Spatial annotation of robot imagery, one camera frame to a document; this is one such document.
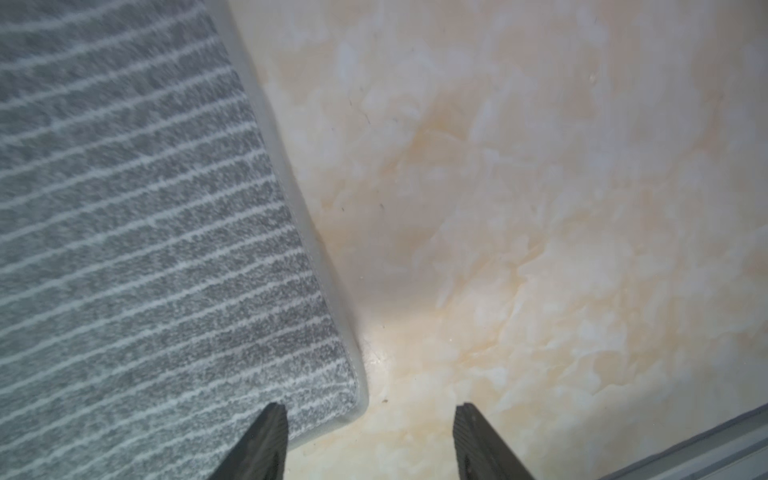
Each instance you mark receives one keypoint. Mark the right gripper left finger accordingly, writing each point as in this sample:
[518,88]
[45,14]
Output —
[261,452]

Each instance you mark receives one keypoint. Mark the grey striped dishcloth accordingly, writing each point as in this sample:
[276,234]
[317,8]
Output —
[160,284]

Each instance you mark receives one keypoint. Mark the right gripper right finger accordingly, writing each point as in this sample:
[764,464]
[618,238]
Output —
[481,453]

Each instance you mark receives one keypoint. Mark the aluminium front rail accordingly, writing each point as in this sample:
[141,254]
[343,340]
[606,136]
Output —
[733,449]

